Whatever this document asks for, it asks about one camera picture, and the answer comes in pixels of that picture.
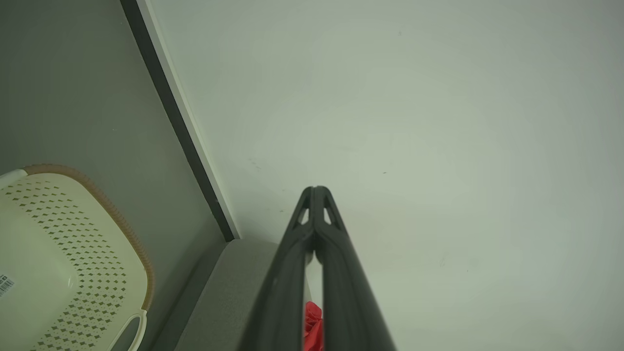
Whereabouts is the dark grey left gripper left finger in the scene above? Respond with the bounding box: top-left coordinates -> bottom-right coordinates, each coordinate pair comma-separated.
238,186 -> 318,351

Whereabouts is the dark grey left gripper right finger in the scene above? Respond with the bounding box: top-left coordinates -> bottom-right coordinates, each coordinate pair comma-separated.
314,186 -> 397,351

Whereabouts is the plain red garment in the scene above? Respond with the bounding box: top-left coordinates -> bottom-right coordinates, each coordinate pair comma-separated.
305,301 -> 324,351

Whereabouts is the cream perforated laundry basket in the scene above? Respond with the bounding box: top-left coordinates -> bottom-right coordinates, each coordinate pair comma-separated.
0,164 -> 156,351

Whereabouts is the black white wall baseboard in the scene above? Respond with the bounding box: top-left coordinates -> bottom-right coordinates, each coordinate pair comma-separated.
120,0 -> 241,242

